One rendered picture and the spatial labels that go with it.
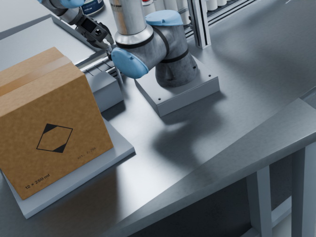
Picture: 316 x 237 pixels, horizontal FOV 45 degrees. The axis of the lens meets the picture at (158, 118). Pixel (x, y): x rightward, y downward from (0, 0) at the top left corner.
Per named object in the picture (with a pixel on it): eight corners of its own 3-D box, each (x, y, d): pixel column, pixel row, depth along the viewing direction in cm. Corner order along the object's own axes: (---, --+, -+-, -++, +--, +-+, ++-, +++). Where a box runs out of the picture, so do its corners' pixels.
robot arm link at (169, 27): (195, 43, 126) (187, 4, 118) (170, 64, 120) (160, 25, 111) (168, 39, 134) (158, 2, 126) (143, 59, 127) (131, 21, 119)
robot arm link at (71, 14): (74, 1, 130) (60, 20, 130) (83, 9, 133) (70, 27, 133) (66, -4, 135) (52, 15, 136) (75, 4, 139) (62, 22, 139)
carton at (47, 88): (83, 113, 133) (54, 45, 116) (114, 146, 116) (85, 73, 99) (2, 157, 124) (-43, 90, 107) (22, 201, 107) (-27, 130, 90)
